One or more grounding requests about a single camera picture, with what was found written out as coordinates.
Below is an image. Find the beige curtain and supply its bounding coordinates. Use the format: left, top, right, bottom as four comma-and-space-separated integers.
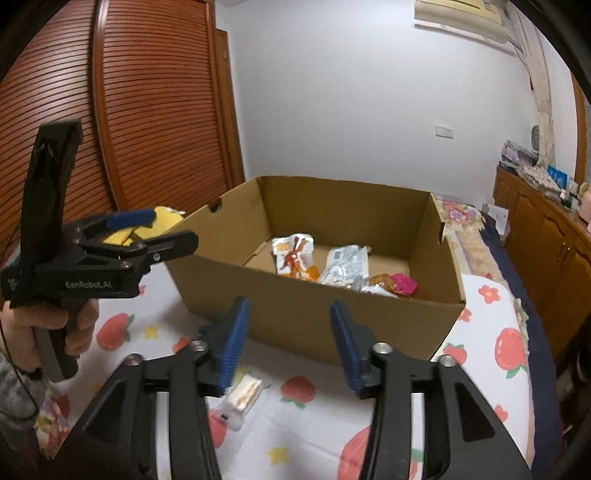
524, 14, 555, 167

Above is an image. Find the yellow plush toy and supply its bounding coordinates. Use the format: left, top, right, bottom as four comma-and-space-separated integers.
104, 206, 186, 245

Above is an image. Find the white orange barcode snack pouch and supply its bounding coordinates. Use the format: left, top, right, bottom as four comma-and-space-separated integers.
271, 234, 320, 281

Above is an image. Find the wooden window frame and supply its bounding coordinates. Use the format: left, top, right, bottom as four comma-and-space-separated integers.
570, 74, 591, 185

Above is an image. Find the person's left hand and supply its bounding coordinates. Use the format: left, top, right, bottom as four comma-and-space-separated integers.
0, 300, 100, 370

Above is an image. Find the wooden cabinet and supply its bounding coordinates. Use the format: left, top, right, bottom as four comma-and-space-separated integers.
493, 166, 591, 356

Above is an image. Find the purple patterned bag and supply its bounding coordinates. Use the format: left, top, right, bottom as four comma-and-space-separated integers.
499, 141, 539, 168

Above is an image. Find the pink snack packet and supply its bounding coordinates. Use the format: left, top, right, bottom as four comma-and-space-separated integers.
390, 273, 420, 296

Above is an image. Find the brown cardboard box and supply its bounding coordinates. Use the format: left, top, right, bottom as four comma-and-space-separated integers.
163, 175, 467, 365

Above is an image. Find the wooden louvered wardrobe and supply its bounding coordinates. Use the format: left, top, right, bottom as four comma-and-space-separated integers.
0, 0, 245, 259

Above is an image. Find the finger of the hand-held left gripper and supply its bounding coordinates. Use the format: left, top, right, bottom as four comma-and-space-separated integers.
72, 209, 156, 246
85, 232, 199, 273

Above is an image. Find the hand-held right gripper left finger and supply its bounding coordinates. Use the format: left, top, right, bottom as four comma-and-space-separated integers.
60, 296, 252, 480

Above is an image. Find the small white snack packet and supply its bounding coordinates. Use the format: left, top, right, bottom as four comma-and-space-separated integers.
217, 373, 264, 431

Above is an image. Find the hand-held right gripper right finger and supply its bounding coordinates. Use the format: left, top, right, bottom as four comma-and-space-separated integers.
329, 300, 532, 480

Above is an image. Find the person's left forearm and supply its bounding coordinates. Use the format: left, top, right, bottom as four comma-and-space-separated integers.
0, 353, 51, 446

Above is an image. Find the white paper sheet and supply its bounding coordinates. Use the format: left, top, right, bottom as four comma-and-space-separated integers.
485, 203, 511, 236

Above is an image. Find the strawberry printed blanket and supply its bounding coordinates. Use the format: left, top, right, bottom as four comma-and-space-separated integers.
34, 265, 536, 480

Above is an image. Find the floral bed sheet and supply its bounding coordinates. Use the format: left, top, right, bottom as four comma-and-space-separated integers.
431, 194, 564, 462

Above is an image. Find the large white snack pouch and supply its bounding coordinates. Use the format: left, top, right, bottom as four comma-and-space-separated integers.
318, 244, 372, 289

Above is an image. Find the patterned box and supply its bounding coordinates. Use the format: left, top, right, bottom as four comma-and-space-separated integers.
519, 164, 561, 191

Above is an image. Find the white air conditioner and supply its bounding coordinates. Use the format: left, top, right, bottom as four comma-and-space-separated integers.
413, 0, 518, 44

